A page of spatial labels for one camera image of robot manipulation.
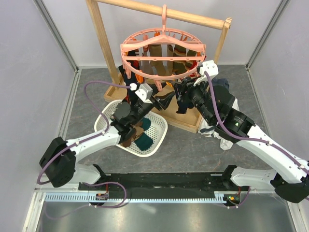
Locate blue grey sock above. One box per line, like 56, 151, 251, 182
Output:
211, 78, 229, 90

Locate pink round clip hanger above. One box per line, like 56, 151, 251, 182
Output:
120, 5, 206, 88

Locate wooden drying rack frame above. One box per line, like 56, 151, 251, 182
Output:
85, 0, 233, 134

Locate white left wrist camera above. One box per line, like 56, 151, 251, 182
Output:
129, 83, 153, 103

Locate black red argyle sock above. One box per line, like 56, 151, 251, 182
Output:
126, 49, 141, 71

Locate navy sock with green patches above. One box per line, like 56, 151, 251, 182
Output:
118, 65, 138, 105

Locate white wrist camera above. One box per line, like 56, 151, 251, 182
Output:
194, 60, 219, 86
129, 83, 153, 103

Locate beige ribbed hanging sock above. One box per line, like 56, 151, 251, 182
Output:
140, 44, 172, 76

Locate white perforated plastic basket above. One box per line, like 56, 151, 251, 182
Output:
94, 100, 168, 158

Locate green christmas sock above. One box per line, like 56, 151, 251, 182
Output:
141, 117, 151, 131
134, 133, 153, 151

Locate white cloth pile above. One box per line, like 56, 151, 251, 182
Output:
197, 99, 241, 150

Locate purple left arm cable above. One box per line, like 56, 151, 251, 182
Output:
36, 81, 132, 219

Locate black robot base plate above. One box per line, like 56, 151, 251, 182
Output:
78, 164, 252, 200

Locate navy blue sock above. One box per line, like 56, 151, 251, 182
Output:
154, 91, 175, 111
173, 84, 194, 114

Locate grey cable duct strip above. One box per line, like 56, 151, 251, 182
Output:
44, 192, 239, 203

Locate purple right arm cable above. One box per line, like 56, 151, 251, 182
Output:
204, 71, 309, 201

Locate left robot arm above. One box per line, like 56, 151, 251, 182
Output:
38, 93, 174, 190

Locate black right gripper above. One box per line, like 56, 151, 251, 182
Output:
171, 75, 215, 124

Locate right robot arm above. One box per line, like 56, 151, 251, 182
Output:
172, 78, 309, 203

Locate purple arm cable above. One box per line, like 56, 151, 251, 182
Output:
36, 81, 132, 219
204, 71, 309, 201

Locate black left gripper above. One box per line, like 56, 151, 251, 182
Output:
130, 82, 174, 126

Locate brown striped sock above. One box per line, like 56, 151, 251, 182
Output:
121, 122, 144, 147

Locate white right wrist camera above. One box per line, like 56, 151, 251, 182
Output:
194, 60, 219, 86

